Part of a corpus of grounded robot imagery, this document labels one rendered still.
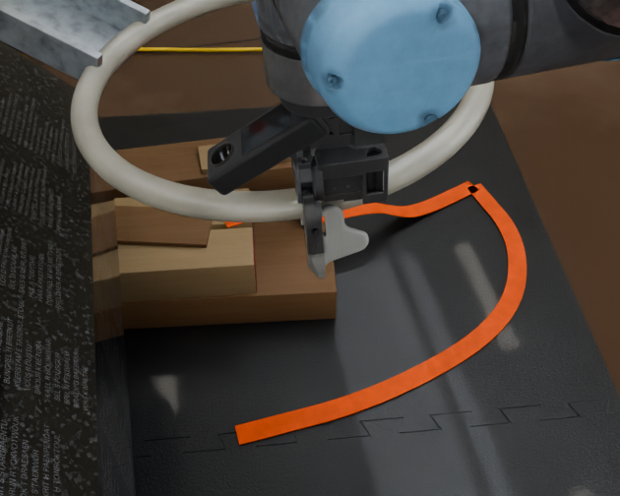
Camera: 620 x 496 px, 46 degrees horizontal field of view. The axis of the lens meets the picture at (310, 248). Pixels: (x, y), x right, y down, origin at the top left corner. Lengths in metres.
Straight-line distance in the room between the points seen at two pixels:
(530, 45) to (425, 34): 0.08
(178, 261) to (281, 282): 0.24
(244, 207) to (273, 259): 1.04
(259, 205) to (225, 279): 0.94
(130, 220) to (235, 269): 0.27
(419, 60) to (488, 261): 1.52
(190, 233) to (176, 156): 0.44
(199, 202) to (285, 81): 0.18
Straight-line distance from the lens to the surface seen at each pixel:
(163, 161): 2.04
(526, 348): 1.77
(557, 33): 0.46
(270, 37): 0.56
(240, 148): 0.65
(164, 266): 1.61
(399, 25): 0.40
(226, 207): 0.70
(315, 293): 1.67
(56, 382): 0.95
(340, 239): 0.69
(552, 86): 2.58
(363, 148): 0.64
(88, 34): 1.04
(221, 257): 1.61
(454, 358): 1.71
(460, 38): 0.42
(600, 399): 1.74
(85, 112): 0.87
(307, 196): 0.64
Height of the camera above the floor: 1.41
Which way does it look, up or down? 47 degrees down
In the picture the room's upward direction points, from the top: straight up
